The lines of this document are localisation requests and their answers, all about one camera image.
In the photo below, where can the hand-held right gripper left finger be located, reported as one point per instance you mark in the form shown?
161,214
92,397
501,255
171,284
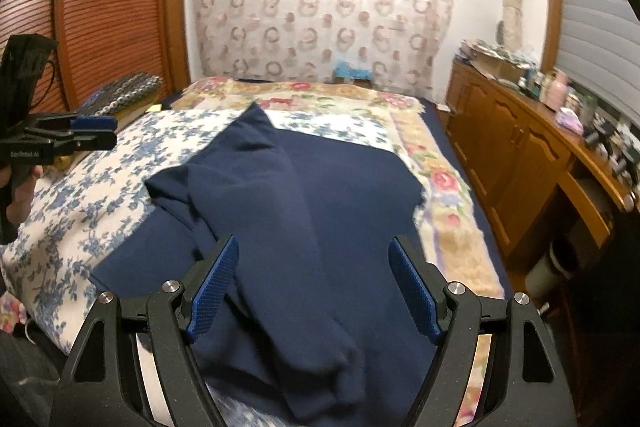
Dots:
215,287

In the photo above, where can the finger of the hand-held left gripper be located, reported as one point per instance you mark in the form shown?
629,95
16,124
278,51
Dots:
92,123
95,141

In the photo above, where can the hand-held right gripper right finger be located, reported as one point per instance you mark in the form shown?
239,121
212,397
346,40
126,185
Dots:
415,287

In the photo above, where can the navy blue printed t-shirt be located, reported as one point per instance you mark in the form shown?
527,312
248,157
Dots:
310,217

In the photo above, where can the person's left hand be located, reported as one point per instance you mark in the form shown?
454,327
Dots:
25,197

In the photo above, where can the dark medallion patterned pillow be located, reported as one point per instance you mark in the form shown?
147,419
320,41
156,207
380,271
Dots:
120,94

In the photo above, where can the pink floral blanket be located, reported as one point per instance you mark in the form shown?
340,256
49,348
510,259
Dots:
445,177

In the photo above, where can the white bin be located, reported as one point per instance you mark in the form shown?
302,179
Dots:
547,272

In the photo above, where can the wooden side cabinet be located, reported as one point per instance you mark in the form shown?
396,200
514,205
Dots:
520,147

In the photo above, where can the blue plastic bag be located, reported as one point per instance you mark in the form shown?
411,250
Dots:
352,71

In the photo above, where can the purple soft pouch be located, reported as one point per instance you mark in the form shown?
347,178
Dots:
570,121

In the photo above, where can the row of small bottles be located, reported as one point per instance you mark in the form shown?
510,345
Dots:
535,84

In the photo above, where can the cardboard box with papers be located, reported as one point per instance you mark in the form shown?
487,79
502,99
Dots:
495,59

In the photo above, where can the pink bottle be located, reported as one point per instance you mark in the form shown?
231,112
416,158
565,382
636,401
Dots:
560,89

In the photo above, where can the circle patterned curtain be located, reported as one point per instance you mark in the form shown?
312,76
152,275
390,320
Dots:
320,7

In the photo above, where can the grey window blind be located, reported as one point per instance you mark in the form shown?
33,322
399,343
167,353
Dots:
595,7

